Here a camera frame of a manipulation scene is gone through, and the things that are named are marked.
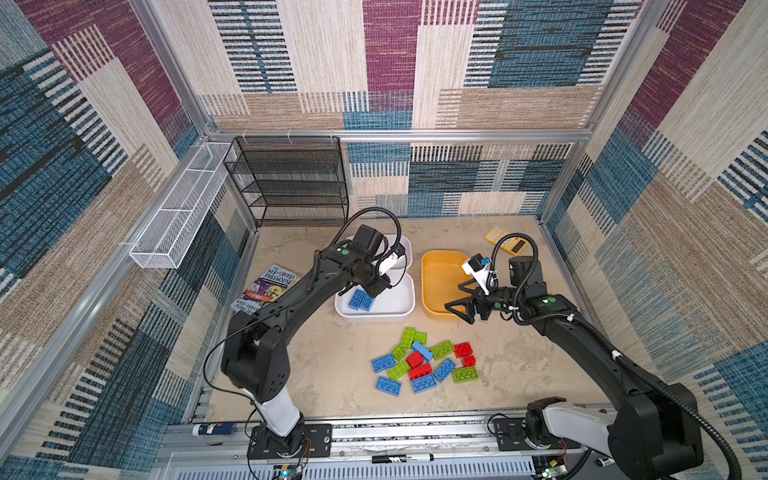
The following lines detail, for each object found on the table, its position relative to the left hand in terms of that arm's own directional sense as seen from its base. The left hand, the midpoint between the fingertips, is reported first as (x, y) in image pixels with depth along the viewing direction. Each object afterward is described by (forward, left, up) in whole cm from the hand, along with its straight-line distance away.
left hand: (382, 275), depth 85 cm
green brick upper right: (-15, -17, -15) cm, 27 cm away
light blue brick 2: (-16, -10, -13) cm, 23 cm away
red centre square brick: (-18, -9, -14) cm, 25 cm away
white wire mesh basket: (0, +52, +17) cm, 54 cm away
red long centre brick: (-22, -10, -14) cm, 28 cm away
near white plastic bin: (-2, -4, -13) cm, 13 cm away
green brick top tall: (-12, -7, -14) cm, 20 cm away
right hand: (-9, -19, +1) cm, 21 cm away
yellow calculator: (+23, -49, -15) cm, 56 cm away
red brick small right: (-19, -24, -15) cm, 34 cm away
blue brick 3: (-25, -1, -16) cm, 30 cm away
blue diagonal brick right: (-21, -17, -16) cm, 31 cm away
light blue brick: (0, +5, -14) cm, 15 cm away
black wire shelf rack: (+42, +33, +1) cm, 53 cm away
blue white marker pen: (-34, +42, -15) cm, 56 cm away
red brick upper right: (-16, -23, -15) cm, 32 cm away
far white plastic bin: (-2, -6, +8) cm, 10 cm away
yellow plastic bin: (+11, -21, -16) cm, 28 cm away
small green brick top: (-12, -11, -15) cm, 22 cm away
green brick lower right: (-22, -22, -15) cm, 35 cm away
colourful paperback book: (+8, +38, -16) cm, 42 cm away
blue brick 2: (-18, 0, -17) cm, 25 cm away
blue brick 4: (-25, -11, -15) cm, 31 cm away
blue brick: (+1, +8, -14) cm, 16 cm away
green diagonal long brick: (-21, -4, -16) cm, 26 cm away
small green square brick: (-16, -4, -15) cm, 23 cm away
